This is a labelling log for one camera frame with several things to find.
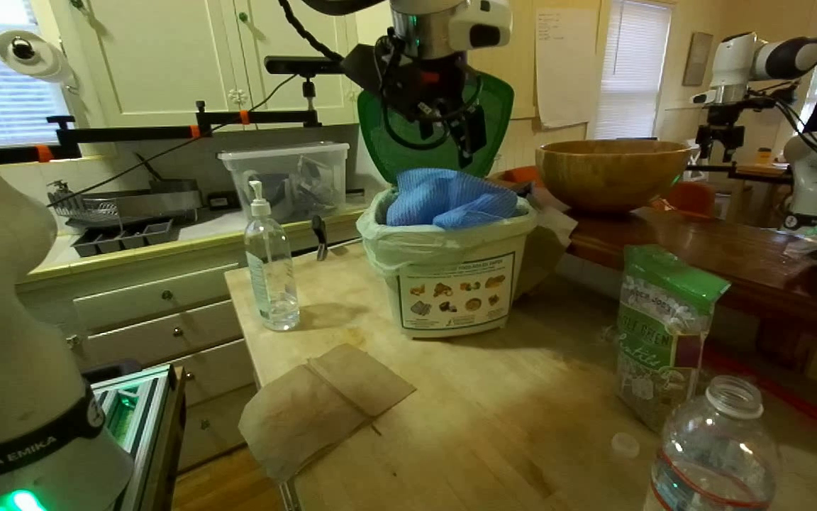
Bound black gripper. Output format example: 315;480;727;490
341;38;485;167

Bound blue cleaning cloth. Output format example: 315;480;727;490
385;167;517;231

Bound green bin lid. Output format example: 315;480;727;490
356;72;512;185

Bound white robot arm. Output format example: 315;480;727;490
276;0;512;171

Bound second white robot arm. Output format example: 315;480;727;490
695;32;817;231

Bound translucent bin liner bag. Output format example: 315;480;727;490
354;189;535;279

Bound white compost bin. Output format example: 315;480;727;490
354;187;538;341

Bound wooden bowl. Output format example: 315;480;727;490
535;140;688;216

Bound white paper sheets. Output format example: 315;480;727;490
535;5;598;128

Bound clear plastic storage container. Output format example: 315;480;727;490
219;141;348;221

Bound clear pump sanitizer bottle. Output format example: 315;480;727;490
244;180;301;331

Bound green grain bag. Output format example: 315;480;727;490
615;245;729;431

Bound black ice cube tray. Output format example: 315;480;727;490
74;219;179;258

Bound white kitchen cabinet drawers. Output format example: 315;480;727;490
17;232;264;469

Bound white bottle cap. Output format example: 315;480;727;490
609;431;640;458

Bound clear plastic water bottle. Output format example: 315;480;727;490
640;374;780;511

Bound paper towel roll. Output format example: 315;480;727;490
0;29;77;87

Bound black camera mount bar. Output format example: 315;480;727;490
0;56;341;164

